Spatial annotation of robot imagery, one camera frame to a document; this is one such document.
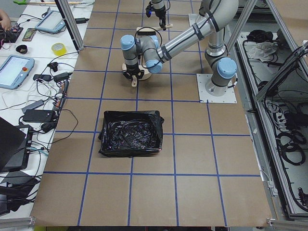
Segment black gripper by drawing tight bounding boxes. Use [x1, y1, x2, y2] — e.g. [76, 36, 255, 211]
[122, 65, 144, 83]
[156, 11, 166, 29]

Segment beige plastic dustpan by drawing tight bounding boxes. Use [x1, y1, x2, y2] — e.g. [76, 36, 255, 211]
[122, 64, 152, 88]

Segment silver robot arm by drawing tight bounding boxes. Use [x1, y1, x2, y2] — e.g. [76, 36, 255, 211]
[120, 0, 239, 87]
[145, 0, 167, 30]

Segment black bag-lined trash bin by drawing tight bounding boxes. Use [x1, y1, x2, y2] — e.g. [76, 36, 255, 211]
[98, 110, 164, 158]

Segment person's hand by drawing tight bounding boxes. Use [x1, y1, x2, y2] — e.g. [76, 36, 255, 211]
[0, 9, 12, 30]

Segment yellow tape roll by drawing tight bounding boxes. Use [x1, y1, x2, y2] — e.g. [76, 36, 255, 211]
[51, 43, 67, 56]

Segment black webcam on table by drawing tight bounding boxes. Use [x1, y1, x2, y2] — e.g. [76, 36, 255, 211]
[47, 62, 59, 72]

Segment upper teach pendant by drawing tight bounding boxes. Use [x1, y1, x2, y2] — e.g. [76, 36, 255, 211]
[35, 11, 65, 34]

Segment teach pendant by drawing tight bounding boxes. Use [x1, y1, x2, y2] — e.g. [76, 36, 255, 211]
[0, 55, 35, 90]
[35, 11, 65, 34]

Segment smartphone with colourful screen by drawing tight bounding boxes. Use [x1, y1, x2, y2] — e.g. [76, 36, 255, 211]
[22, 28, 37, 41]

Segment white crumpled cloth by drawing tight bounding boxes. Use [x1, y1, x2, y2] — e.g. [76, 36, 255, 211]
[247, 42, 278, 62]

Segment small black bowl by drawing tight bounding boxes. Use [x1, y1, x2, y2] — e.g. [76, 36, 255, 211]
[15, 44, 28, 54]

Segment lower teach pendant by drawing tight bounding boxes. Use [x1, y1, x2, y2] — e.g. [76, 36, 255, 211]
[0, 55, 35, 90]

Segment black laptop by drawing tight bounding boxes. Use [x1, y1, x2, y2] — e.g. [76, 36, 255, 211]
[0, 118, 33, 173]

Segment aluminium frame post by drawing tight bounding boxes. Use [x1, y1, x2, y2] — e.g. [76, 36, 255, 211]
[55, 0, 84, 52]

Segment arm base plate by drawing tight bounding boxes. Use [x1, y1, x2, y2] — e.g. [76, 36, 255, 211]
[196, 74, 237, 103]

